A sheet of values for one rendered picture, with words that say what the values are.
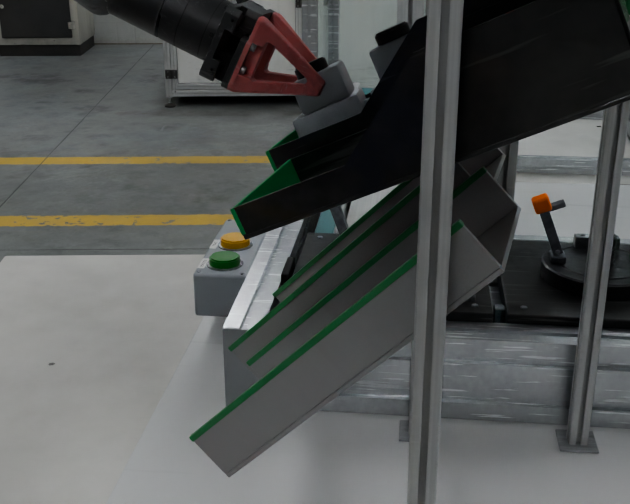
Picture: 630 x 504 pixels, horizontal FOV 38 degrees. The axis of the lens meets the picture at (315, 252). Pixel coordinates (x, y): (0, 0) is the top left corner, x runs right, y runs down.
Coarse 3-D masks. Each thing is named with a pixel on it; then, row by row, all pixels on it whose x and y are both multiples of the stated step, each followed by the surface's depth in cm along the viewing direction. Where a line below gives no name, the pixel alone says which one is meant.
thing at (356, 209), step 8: (376, 192) 162; (384, 192) 162; (360, 200) 158; (368, 200) 158; (376, 200) 157; (344, 208) 153; (352, 208) 154; (360, 208) 154; (368, 208) 154; (320, 216) 141; (328, 216) 141; (352, 216) 150; (360, 216) 150; (320, 224) 137; (328, 224) 137; (320, 232) 134; (328, 232) 134; (336, 232) 139
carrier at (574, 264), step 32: (512, 256) 119; (544, 256) 114; (576, 256) 114; (512, 288) 110; (544, 288) 109; (576, 288) 107; (608, 288) 106; (512, 320) 103; (544, 320) 103; (576, 320) 102; (608, 320) 102
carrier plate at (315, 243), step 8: (312, 240) 125; (320, 240) 125; (328, 240) 125; (304, 248) 122; (312, 248) 122; (320, 248) 122; (304, 256) 119; (312, 256) 119; (296, 264) 117; (304, 264) 117; (296, 272) 114; (488, 288) 110; (480, 296) 107; (488, 296) 107; (464, 304) 105; (472, 304) 105; (480, 304) 105; (488, 304) 105; (456, 312) 103; (464, 312) 103; (472, 312) 103; (480, 312) 103; (488, 312) 103; (448, 320) 104; (456, 320) 104; (464, 320) 104; (472, 320) 104; (480, 320) 103; (488, 320) 103
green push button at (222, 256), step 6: (216, 252) 120; (222, 252) 120; (228, 252) 120; (234, 252) 120; (210, 258) 119; (216, 258) 118; (222, 258) 118; (228, 258) 118; (234, 258) 118; (210, 264) 118; (216, 264) 117; (222, 264) 117; (228, 264) 117; (234, 264) 118
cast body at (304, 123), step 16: (320, 64) 81; (336, 64) 80; (304, 80) 80; (336, 80) 80; (304, 96) 81; (320, 96) 80; (336, 96) 80; (352, 96) 80; (304, 112) 81; (320, 112) 81; (336, 112) 81; (352, 112) 80; (304, 128) 81; (320, 128) 81
